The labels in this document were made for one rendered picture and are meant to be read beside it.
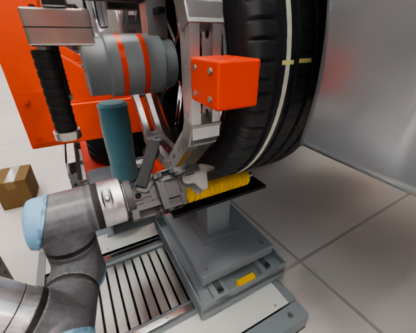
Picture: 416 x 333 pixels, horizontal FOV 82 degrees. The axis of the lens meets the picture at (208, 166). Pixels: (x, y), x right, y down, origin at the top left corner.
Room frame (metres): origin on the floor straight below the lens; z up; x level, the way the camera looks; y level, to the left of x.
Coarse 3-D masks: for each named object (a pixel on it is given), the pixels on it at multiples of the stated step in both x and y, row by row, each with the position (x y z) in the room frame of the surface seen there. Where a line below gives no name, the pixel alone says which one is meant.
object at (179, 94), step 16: (176, 16) 0.74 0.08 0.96; (224, 16) 0.50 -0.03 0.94; (176, 32) 0.78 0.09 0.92; (224, 32) 0.50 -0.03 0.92; (176, 48) 0.77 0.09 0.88; (224, 48) 0.50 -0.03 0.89; (160, 96) 0.88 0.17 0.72; (176, 96) 0.91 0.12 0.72; (176, 112) 0.78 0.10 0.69; (224, 112) 0.49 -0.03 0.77; (176, 128) 0.80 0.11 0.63
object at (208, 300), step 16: (160, 224) 0.86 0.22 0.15; (176, 256) 0.65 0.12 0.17; (272, 256) 0.67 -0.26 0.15; (192, 272) 0.60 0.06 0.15; (240, 272) 0.60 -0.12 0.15; (256, 272) 0.60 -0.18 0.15; (272, 272) 0.59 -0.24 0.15; (192, 288) 0.52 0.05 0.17; (208, 288) 0.52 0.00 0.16; (224, 288) 0.52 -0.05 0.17; (240, 288) 0.53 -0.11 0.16; (256, 288) 0.56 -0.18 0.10; (208, 304) 0.47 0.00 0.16; (224, 304) 0.49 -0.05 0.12
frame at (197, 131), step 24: (192, 0) 0.43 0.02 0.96; (216, 0) 0.45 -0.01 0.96; (120, 24) 0.87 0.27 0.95; (192, 24) 0.43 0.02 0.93; (216, 24) 0.45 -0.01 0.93; (192, 48) 0.43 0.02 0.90; (216, 48) 0.45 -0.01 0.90; (144, 96) 0.89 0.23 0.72; (144, 120) 0.79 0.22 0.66; (192, 120) 0.43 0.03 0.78; (216, 120) 0.45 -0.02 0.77; (168, 144) 0.69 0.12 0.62; (192, 144) 0.44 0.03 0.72
